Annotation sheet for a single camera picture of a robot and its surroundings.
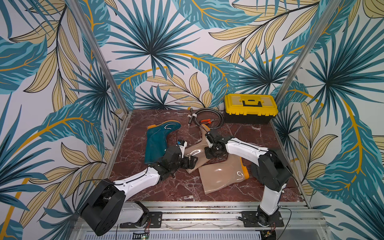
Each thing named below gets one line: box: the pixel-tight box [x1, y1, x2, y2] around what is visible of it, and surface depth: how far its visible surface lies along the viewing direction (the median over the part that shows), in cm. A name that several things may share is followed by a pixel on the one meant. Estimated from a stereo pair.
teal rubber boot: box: [144, 120, 182, 165], surface depth 103 cm
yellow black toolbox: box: [224, 93, 278, 125], surface depth 105 cm
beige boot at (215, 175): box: [198, 154, 250, 195], surface depth 87 cm
